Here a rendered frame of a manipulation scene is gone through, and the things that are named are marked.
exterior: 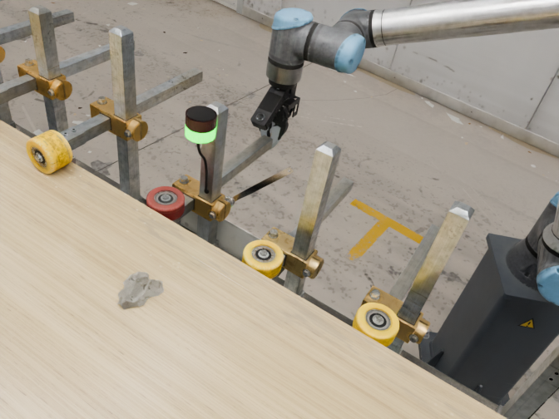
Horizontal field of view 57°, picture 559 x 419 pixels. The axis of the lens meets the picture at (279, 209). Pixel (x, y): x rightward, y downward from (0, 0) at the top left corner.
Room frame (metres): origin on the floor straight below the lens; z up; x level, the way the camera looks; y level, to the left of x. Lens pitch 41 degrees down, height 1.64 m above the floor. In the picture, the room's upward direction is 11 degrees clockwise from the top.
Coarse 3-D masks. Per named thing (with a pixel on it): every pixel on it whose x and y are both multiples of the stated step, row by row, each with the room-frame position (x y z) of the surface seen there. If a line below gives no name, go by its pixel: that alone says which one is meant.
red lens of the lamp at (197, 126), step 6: (210, 108) 0.86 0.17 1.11; (216, 114) 0.84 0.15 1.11; (186, 120) 0.82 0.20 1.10; (192, 120) 0.81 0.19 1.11; (216, 120) 0.84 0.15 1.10; (186, 126) 0.82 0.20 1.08; (192, 126) 0.81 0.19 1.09; (198, 126) 0.81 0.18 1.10; (204, 126) 0.81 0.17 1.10; (210, 126) 0.82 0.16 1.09
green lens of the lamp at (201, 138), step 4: (188, 132) 0.81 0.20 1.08; (192, 132) 0.81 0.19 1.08; (208, 132) 0.82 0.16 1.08; (212, 132) 0.82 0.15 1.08; (188, 136) 0.81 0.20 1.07; (192, 136) 0.81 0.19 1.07; (196, 136) 0.81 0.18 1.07; (200, 136) 0.81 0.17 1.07; (204, 136) 0.81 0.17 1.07; (208, 136) 0.81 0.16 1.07; (212, 136) 0.82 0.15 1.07; (192, 140) 0.81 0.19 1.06; (196, 140) 0.81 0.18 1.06; (200, 140) 0.81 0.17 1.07; (204, 140) 0.81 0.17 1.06; (208, 140) 0.81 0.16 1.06
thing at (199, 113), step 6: (192, 108) 0.85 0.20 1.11; (198, 108) 0.85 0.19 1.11; (204, 108) 0.85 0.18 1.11; (186, 114) 0.82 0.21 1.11; (192, 114) 0.83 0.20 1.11; (198, 114) 0.83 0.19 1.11; (204, 114) 0.83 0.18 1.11; (210, 114) 0.84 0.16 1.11; (198, 120) 0.81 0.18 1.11; (204, 120) 0.81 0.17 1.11; (210, 120) 0.82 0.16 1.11; (198, 132) 0.81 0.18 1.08; (204, 132) 0.81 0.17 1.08; (198, 144) 0.83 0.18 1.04; (198, 150) 0.83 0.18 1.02; (204, 156) 0.84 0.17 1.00; (204, 162) 0.85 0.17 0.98
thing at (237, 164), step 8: (264, 136) 1.17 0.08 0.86; (256, 144) 1.13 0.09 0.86; (264, 144) 1.14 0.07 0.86; (240, 152) 1.08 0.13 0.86; (248, 152) 1.09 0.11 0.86; (256, 152) 1.10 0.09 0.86; (264, 152) 1.13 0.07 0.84; (232, 160) 1.04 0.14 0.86; (240, 160) 1.04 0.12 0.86; (248, 160) 1.06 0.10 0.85; (224, 168) 1.00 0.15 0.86; (232, 168) 1.01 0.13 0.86; (240, 168) 1.04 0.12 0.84; (224, 176) 0.97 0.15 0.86; (232, 176) 1.00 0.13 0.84; (224, 184) 0.97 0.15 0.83; (192, 200) 0.86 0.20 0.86; (192, 208) 0.86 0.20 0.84
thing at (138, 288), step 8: (136, 272) 0.59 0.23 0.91; (144, 272) 0.60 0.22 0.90; (128, 280) 0.57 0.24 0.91; (136, 280) 0.57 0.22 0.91; (144, 280) 0.58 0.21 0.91; (152, 280) 0.57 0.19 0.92; (160, 280) 0.59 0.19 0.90; (128, 288) 0.54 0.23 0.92; (136, 288) 0.55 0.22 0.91; (144, 288) 0.56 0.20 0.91; (152, 288) 0.56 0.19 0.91; (160, 288) 0.57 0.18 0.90; (120, 296) 0.54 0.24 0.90; (128, 296) 0.53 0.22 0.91; (136, 296) 0.54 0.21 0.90; (144, 296) 0.54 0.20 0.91; (152, 296) 0.55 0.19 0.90; (128, 304) 0.52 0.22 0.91; (136, 304) 0.52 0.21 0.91; (144, 304) 0.53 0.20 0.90
